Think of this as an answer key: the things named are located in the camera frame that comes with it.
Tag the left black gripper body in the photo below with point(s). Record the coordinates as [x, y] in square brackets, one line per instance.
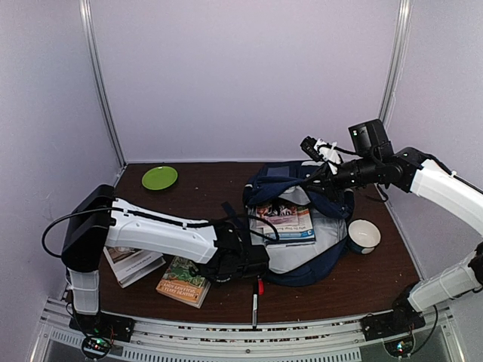
[210, 272]

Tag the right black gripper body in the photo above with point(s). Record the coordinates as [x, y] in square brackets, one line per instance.
[367, 172]

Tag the orange Treehouse book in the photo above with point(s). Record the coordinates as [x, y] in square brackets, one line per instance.
[182, 283]

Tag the illustrated pink cover book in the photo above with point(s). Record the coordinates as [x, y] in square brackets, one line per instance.
[278, 213]

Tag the Penguin young readers book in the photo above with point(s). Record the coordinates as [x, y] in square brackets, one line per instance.
[301, 233]

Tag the navy blue backpack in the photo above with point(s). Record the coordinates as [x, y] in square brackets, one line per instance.
[303, 264]

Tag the white coffee cover book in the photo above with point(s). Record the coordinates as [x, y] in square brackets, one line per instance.
[130, 265]

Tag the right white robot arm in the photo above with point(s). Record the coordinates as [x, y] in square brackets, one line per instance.
[455, 204]

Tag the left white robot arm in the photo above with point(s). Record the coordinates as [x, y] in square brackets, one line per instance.
[103, 220]

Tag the red capped marker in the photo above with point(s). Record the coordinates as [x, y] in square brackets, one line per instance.
[260, 287]

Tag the black capped marker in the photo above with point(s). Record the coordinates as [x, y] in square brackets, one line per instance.
[254, 318]

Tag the white teal bowl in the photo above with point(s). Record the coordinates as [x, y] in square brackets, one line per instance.
[364, 237]

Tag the green plate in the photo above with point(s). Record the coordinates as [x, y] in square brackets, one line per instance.
[159, 178]

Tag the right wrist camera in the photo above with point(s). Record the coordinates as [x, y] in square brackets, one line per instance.
[320, 151]

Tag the aluminium front rail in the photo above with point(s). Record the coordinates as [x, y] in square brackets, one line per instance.
[335, 339]

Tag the right aluminium frame post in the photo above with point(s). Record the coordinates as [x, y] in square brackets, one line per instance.
[396, 62]

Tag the aluminium frame post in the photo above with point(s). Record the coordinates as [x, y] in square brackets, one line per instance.
[100, 87]
[396, 62]

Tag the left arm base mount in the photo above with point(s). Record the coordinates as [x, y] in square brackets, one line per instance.
[100, 332]

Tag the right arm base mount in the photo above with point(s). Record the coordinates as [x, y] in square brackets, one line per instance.
[395, 328]

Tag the left aluminium frame post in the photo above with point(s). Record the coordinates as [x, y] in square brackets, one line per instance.
[100, 87]

